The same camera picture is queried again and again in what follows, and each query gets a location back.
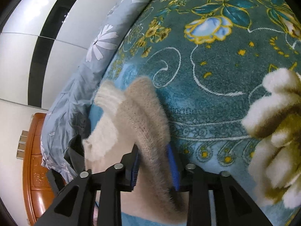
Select grey-blue floral duvet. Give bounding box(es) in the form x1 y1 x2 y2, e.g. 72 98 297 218
40 0 151 183

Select teal floral bed blanket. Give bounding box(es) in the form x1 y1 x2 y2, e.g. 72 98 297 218
89 0 301 226

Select dark grey garment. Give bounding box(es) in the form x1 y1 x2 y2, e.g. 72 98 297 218
40 112 90 183

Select beige fuzzy knitted sweater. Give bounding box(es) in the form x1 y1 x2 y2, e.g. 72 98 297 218
83 76 188 224

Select white wardrobe with black stripe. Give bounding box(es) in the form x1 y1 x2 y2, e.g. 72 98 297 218
1 0 119 109

